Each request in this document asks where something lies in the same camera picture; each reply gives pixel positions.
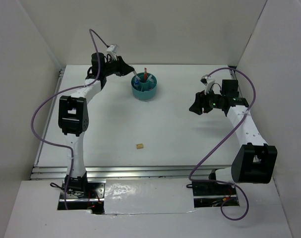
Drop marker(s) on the clear glue bottle blue cap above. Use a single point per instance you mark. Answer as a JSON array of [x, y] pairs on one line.
[[136, 82]]

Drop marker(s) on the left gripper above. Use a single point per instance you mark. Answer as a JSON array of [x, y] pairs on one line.
[[123, 69]]

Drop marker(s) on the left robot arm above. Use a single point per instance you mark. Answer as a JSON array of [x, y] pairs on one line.
[[73, 118]]

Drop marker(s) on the aluminium rail frame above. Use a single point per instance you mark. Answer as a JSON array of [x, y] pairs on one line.
[[174, 139]]

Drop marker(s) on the teal round divided organizer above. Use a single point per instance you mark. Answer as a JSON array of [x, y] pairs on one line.
[[142, 93]]

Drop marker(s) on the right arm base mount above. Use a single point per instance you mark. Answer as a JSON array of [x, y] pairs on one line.
[[212, 194]]

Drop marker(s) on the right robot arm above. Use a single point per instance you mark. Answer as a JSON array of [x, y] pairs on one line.
[[255, 160]]

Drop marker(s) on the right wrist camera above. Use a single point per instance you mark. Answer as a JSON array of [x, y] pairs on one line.
[[208, 82]]

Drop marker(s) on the blue clear pen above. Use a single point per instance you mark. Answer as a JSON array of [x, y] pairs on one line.
[[150, 78]]

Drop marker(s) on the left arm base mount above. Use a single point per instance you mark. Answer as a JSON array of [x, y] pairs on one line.
[[92, 199]]

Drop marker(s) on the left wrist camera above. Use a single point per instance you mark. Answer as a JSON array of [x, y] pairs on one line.
[[112, 52]]

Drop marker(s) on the red pen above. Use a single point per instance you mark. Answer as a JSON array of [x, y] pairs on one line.
[[145, 74]]

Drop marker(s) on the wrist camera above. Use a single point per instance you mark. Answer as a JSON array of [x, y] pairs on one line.
[[112, 52], [208, 82]]

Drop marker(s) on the small brown eraser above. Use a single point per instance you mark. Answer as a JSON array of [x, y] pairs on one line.
[[139, 146]]

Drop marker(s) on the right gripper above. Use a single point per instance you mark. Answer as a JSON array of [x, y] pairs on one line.
[[201, 101]]

